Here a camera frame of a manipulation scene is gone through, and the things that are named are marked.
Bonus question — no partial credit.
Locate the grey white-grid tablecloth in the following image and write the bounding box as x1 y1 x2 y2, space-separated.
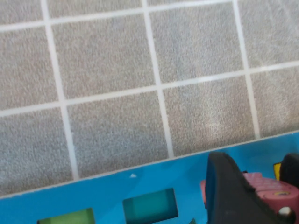
0 0 299 199

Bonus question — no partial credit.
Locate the blue wooden number puzzle board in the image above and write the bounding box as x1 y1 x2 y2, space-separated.
0 132 299 224

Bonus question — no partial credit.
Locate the yellow fish piece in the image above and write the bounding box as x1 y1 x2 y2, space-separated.
272 163 282 182

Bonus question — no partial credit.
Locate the pink fish piece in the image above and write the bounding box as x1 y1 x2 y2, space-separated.
199 172 299 224

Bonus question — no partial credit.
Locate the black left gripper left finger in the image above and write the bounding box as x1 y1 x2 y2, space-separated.
205 152 295 224

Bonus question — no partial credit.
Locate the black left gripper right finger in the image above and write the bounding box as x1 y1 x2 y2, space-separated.
279 153 299 189

